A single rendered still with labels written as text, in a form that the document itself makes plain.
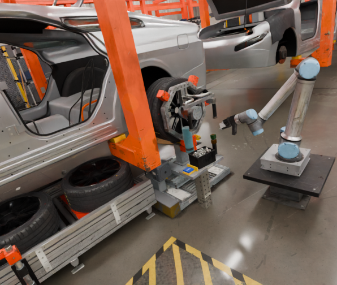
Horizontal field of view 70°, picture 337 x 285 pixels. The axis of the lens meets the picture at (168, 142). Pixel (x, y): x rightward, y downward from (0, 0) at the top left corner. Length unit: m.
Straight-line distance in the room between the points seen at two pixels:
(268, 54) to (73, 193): 3.82
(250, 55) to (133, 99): 3.09
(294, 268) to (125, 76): 1.77
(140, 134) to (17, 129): 0.94
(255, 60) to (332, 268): 3.50
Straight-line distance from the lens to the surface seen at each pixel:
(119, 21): 1.88
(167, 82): 2.33
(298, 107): 1.96
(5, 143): 2.21
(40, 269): 2.14
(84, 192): 2.20
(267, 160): 2.31
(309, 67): 1.89
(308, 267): 2.03
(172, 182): 2.57
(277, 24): 4.83
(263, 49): 4.68
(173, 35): 2.88
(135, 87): 1.91
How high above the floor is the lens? 1.55
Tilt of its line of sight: 23 degrees down
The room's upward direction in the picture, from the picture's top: 11 degrees counter-clockwise
